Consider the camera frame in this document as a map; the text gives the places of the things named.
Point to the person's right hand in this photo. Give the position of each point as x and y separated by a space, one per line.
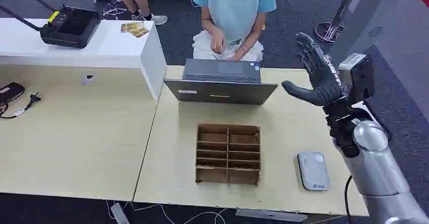
218 43

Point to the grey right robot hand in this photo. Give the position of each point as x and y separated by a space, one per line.
323 85

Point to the person's left hand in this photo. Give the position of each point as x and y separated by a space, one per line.
238 54

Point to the seated person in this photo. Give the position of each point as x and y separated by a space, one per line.
234 11

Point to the grey laptop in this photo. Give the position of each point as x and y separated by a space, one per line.
221 90

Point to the stack of yellow cards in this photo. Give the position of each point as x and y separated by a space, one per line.
134 29

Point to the white card reader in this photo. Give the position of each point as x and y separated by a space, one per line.
313 171

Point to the grey pillar stand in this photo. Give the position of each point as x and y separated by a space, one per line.
372 11

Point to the wooden card box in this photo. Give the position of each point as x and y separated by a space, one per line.
228 153

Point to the white desk shelf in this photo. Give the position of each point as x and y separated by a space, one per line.
100 48

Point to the black remote controller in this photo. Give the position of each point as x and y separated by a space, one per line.
72 28

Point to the white power strip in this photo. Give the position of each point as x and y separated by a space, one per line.
119 214

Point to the black power adapter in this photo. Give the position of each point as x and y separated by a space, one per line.
10 92

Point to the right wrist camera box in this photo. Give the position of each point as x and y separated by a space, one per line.
360 73

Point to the metal stanchion post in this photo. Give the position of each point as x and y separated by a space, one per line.
330 31

